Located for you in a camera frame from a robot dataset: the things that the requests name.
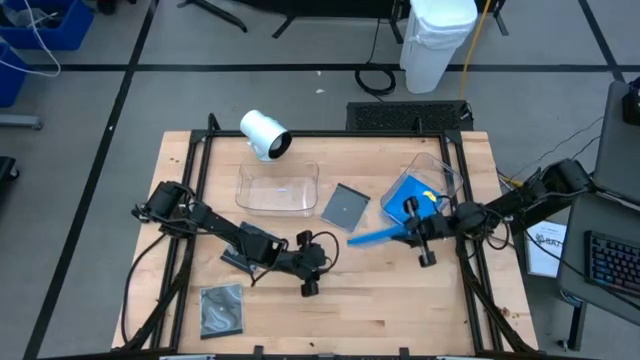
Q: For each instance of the grey desk top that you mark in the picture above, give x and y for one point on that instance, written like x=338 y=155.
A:
x=610 y=220

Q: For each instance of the white trash bin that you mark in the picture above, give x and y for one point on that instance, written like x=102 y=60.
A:
x=435 y=45

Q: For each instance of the black stand leg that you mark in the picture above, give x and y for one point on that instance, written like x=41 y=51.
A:
x=220 y=18

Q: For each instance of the black metal table frame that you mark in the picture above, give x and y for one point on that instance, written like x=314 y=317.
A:
x=325 y=133

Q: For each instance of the black desk device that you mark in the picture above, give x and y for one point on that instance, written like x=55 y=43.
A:
x=632 y=105

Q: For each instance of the white cylindrical camera on stand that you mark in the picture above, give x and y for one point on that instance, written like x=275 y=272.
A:
x=260 y=127

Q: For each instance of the white printed paper sheet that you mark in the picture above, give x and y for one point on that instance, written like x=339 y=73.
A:
x=545 y=250

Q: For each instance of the grey metal floor bar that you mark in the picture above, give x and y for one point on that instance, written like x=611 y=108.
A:
x=20 y=121

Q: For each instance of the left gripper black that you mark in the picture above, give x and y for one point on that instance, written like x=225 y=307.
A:
x=307 y=262

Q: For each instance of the black backlit keyboard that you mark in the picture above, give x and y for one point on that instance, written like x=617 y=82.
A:
x=615 y=265

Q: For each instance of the black chair caster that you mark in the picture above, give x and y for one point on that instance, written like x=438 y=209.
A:
x=6 y=172

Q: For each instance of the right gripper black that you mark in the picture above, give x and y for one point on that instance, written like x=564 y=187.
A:
x=430 y=227

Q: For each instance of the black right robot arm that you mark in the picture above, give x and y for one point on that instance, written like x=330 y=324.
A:
x=505 y=205

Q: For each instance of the clear plastic bin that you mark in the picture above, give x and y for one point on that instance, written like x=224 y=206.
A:
x=277 y=192
x=430 y=170

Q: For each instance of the blue storage crate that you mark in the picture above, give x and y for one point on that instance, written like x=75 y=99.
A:
x=10 y=80
x=75 y=30

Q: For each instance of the black curtain screen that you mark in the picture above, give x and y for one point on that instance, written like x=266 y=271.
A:
x=325 y=7

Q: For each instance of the yellow tape tag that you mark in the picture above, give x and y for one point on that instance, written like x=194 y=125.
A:
x=429 y=195

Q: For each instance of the blue plastic case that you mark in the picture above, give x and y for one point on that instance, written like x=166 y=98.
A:
x=400 y=200
x=372 y=237

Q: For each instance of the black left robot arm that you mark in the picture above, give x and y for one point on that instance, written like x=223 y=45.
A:
x=220 y=230

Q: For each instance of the grey flat panel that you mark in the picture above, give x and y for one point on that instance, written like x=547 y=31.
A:
x=620 y=150

